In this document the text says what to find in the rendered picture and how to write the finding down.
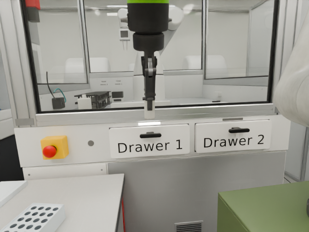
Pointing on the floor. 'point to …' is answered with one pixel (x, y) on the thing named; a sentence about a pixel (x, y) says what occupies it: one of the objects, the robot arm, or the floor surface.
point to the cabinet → (177, 186)
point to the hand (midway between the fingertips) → (149, 108)
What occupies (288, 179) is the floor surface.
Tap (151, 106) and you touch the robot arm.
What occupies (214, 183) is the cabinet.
